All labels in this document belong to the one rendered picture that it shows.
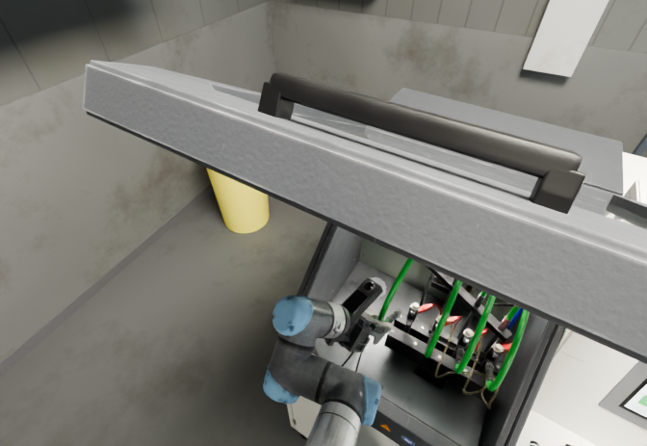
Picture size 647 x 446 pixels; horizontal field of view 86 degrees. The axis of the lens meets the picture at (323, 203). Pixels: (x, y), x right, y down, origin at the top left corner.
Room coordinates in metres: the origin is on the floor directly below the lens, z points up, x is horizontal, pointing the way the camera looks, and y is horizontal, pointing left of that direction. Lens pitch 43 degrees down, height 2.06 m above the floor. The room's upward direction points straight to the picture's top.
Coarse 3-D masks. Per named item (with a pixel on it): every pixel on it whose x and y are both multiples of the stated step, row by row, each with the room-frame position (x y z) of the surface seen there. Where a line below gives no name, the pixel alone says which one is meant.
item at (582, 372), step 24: (576, 336) 0.40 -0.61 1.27; (552, 360) 0.39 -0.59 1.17; (576, 360) 0.37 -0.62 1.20; (600, 360) 0.36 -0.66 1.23; (624, 360) 0.35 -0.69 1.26; (552, 384) 0.35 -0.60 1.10; (576, 384) 0.34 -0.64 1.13; (600, 384) 0.33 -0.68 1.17; (552, 408) 0.32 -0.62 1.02; (576, 408) 0.31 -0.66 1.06; (600, 408) 0.30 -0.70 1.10; (576, 432) 0.28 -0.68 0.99; (600, 432) 0.27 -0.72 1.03; (624, 432) 0.26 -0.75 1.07
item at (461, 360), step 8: (480, 296) 0.58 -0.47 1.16; (480, 304) 0.58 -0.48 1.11; (488, 304) 0.44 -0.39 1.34; (488, 312) 0.43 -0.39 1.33; (480, 320) 0.42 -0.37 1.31; (480, 328) 0.40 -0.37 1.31; (472, 344) 0.38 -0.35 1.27; (456, 352) 0.45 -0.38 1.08; (464, 352) 0.45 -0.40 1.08; (472, 352) 0.37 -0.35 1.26; (456, 360) 0.40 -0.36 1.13; (464, 360) 0.36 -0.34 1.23; (456, 368) 0.36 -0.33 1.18; (464, 368) 0.35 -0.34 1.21
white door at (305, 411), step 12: (300, 396) 0.48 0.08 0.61; (300, 408) 0.49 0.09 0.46; (312, 408) 0.45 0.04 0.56; (300, 420) 0.49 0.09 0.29; (312, 420) 0.46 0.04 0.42; (360, 432) 0.35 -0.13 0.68; (372, 432) 0.33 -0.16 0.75; (360, 444) 0.34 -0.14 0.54; (372, 444) 0.32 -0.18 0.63; (384, 444) 0.31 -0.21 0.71; (396, 444) 0.29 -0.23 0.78
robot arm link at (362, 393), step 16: (336, 368) 0.27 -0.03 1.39; (320, 384) 0.24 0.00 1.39; (336, 384) 0.24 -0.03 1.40; (352, 384) 0.24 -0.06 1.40; (368, 384) 0.24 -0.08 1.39; (320, 400) 0.22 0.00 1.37; (336, 400) 0.21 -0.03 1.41; (352, 400) 0.21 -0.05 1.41; (368, 400) 0.22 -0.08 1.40; (320, 416) 0.19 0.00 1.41; (336, 416) 0.18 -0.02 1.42; (352, 416) 0.19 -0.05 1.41; (368, 416) 0.20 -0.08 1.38; (320, 432) 0.16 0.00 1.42; (336, 432) 0.16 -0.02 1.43; (352, 432) 0.16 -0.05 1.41
